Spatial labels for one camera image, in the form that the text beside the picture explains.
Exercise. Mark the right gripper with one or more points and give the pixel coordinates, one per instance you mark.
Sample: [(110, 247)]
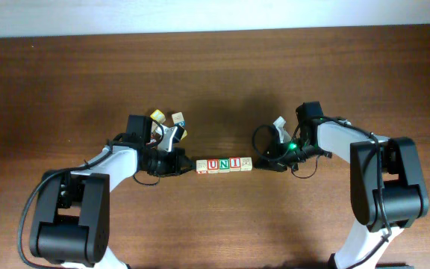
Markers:
[(278, 165)]

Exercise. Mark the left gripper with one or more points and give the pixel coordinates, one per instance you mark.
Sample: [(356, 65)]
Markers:
[(176, 155)]

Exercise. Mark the plain wooden picture block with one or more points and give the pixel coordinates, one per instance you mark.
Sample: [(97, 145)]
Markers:
[(201, 166)]

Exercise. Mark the red letter U block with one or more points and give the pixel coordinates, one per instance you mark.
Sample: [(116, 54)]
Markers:
[(213, 165)]

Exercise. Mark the green edged picture block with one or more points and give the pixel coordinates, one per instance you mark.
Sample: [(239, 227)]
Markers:
[(246, 164)]

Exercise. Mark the green letter N block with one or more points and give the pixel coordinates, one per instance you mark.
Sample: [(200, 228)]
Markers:
[(224, 165)]

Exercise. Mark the red letter I block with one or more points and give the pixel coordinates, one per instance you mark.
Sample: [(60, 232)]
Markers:
[(235, 164)]

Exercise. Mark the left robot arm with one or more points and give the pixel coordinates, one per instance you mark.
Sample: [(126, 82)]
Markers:
[(71, 222)]

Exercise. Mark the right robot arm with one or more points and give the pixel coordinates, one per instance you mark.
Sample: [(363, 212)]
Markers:
[(387, 189)]

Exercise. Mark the yellow edged picture block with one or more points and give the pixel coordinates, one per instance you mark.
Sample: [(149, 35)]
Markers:
[(184, 134)]

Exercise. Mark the plain block blue side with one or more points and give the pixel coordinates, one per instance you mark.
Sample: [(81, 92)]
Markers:
[(178, 119)]

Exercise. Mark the plain block orange picture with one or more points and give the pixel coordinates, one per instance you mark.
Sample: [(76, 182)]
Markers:
[(154, 128)]

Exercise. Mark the yellow wooden block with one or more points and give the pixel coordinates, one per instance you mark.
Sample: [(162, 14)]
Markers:
[(158, 116)]

